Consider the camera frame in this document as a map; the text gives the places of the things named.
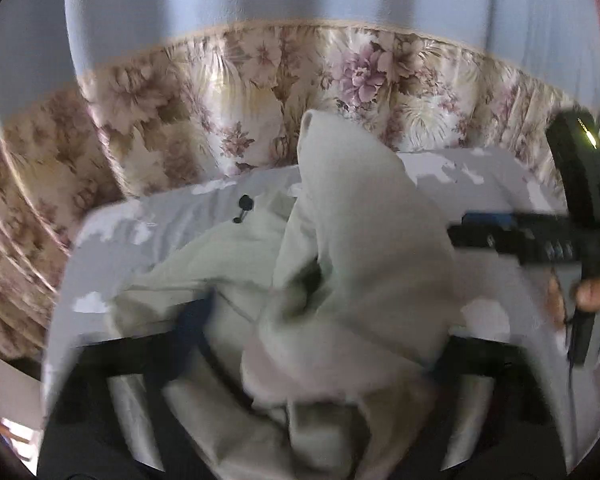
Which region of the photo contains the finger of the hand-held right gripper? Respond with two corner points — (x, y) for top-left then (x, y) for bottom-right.
(447, 211), (579, 266)

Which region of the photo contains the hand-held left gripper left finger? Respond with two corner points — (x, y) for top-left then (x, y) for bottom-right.
(36, 297), (222, 480)

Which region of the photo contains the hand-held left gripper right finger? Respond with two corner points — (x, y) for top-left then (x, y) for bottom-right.
(395, 336), (569, 480)

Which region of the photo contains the pale green jacket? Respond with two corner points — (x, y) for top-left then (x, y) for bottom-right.
(109, 109), (461, 480)

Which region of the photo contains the grey printed bed sheet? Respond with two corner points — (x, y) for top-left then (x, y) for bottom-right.
(42, 147), (600, 480)

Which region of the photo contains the floral curtain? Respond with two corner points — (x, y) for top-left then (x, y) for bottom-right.
(0, 0), (600, 356)

